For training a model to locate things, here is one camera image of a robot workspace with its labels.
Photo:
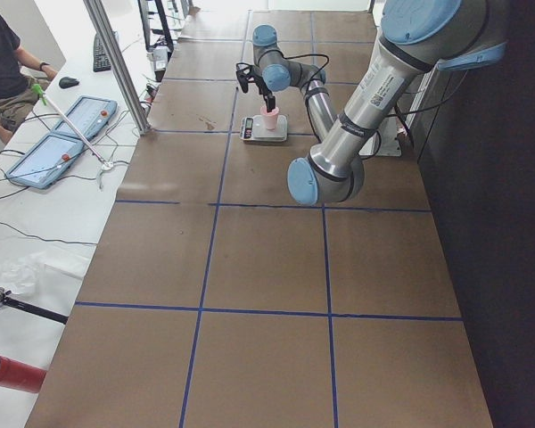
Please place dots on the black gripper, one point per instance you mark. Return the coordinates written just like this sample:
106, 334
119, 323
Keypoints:
266, 92

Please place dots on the pink paper cup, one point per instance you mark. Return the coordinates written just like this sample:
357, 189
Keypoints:
269, 117

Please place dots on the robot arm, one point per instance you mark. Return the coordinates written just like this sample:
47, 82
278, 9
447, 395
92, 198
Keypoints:
414, 37

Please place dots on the digital kitchen scale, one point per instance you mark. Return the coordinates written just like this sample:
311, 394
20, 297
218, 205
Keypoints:
253, 130

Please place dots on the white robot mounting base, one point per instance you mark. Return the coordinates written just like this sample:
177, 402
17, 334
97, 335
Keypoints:
384, 143

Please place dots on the black keyboard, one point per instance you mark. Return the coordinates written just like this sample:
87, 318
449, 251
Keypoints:
101, 60

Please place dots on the black computer mouse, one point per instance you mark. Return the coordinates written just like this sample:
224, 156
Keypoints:
68, 82

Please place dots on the blue teach pendant near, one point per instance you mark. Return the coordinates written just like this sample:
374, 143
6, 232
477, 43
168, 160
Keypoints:
45, 162

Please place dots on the grabber stick tool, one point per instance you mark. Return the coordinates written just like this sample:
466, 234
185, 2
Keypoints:
66, 128

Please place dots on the seated person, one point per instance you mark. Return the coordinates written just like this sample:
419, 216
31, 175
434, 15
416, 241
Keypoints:
19, 71

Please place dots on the black tripod rod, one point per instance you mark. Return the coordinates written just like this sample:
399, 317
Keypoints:
6, 300

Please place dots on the red cylinder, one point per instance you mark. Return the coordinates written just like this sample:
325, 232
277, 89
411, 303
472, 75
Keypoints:
20, 376

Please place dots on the aluminium frame post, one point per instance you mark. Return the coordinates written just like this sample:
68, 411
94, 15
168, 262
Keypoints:
104, 30

